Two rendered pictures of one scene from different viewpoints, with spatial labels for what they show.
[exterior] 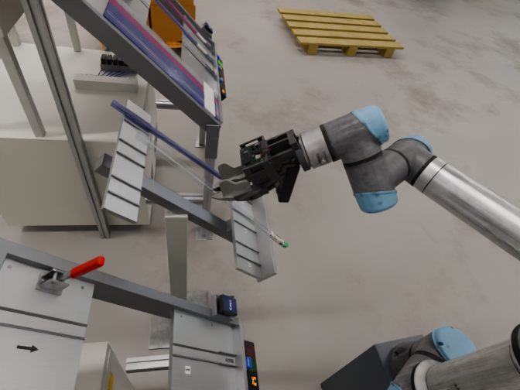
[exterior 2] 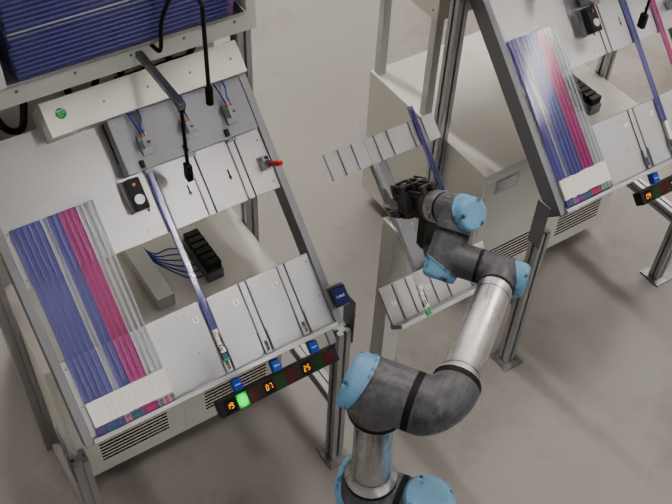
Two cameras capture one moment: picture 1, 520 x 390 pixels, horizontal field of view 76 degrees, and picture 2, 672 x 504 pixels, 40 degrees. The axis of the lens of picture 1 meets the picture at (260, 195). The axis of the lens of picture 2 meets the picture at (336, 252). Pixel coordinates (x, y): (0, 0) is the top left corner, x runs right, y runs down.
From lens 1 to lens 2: 1.77 m
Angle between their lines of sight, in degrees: 47
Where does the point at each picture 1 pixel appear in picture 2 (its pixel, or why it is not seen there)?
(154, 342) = not seen: hidden behind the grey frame
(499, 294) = not seen: outside the picture
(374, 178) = (435, 244)
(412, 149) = (496, 261)
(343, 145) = (438, 208)
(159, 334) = not seen: hidden behind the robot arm
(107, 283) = (284, 191)
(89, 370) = (255, 270)
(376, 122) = (458, 205)
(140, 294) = (295, 217)
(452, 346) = (425, 487)
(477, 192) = (477, 307)
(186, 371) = (272, 283)
